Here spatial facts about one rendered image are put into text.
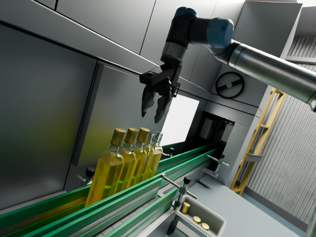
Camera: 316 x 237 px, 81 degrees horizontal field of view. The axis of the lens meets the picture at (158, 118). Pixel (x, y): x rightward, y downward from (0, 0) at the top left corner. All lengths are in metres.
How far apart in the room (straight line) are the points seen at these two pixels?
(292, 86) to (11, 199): 0.81
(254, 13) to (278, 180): 2.71
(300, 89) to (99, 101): 0.56
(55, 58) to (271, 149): 3.51
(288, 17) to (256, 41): 0.23
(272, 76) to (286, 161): 3.11
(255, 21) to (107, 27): 1.28
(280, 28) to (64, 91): 1.47
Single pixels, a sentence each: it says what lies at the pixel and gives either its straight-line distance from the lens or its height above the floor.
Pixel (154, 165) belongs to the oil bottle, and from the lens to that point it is 0.75.
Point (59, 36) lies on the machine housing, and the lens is 0.52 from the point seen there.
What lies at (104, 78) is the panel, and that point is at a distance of 0.60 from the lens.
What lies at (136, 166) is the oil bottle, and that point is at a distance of 0.64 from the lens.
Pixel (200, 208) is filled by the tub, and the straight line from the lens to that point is 1.02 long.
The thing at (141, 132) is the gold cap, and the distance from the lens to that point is 0.62.
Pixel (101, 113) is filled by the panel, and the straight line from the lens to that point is 0.64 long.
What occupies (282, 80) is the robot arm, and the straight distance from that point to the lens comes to 0.61.
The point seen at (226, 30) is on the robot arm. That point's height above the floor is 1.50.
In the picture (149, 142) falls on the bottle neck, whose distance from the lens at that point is 0.68.
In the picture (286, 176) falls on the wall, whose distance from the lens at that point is 3.69.
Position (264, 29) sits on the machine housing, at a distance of 1.68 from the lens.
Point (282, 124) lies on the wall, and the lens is 3.69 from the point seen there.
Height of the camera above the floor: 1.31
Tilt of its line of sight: 9 degrees down
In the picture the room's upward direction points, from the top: 19 degrees clockwise
